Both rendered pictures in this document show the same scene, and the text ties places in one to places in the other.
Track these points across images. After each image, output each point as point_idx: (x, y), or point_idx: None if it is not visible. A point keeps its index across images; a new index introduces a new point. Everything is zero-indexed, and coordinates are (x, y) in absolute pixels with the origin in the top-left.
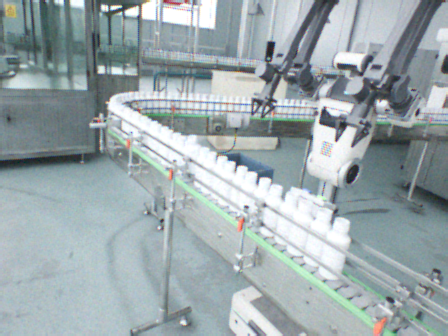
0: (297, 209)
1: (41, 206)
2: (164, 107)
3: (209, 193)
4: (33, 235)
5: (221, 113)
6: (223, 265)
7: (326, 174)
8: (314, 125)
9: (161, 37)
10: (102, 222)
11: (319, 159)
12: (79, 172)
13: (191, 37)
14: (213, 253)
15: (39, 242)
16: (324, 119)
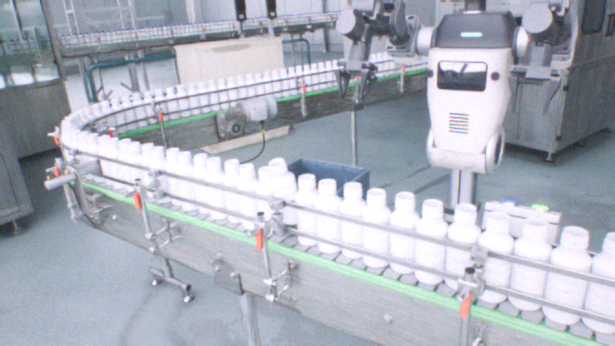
0: (550, 245)
1: None
2: (145, 117)
3: (338, 251)
4: None
5: (231, 104)
6: (306, 323)
7: (465, 160)
8: (428, 92)
9: (79, 16)
10: (93, 321)
11: (449, 141)
12: (19, 251)
13: (124, 7)
14: (284, 310)
15: None
16: (446, 80)
